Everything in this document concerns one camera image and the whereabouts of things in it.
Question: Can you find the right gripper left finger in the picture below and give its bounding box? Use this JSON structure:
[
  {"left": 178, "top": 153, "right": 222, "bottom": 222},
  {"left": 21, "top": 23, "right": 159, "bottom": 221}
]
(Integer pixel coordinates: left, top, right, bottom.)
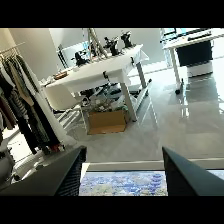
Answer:
[{"left": 0, "top": 145, "right": 88, "bottom": 197}]

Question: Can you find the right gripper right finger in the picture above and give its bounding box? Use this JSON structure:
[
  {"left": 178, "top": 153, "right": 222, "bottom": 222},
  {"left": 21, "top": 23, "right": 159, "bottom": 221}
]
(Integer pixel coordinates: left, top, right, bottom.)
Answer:
[{"left": 161, "top": 145, "right": 224, "bottom": 197}]

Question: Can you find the rack of hanging clothes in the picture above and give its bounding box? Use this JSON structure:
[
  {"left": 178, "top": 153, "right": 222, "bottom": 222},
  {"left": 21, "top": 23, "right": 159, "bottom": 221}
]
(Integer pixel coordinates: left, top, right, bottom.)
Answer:
[{"left": 0, "top": 42, "right": 65, "bottom": 156}]

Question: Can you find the cardboard box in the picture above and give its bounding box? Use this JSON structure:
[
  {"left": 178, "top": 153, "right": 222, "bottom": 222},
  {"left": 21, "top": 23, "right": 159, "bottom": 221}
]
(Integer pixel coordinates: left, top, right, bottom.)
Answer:
[{"left": 86, "top": 109, "right": 129, "bottom": 136}]

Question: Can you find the white chair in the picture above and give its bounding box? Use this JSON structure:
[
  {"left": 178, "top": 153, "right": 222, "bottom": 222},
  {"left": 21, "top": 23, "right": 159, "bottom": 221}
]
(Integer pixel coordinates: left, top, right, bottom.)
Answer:
[{"left": 44, "top": 84, "right": 85, "bottom": 132}]

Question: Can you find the white table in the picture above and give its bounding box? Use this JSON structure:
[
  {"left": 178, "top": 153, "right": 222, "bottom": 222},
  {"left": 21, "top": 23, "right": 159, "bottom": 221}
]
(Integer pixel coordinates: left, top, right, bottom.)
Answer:
[{"left": 44, "top": 43, "right": 152, "bottom": 123}]

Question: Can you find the white desk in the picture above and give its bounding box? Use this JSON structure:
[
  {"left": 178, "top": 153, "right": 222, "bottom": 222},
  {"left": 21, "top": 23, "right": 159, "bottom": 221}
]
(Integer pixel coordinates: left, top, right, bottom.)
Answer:
[{"left": 162, "top": 28, "right": 224, "bottom": 95}]

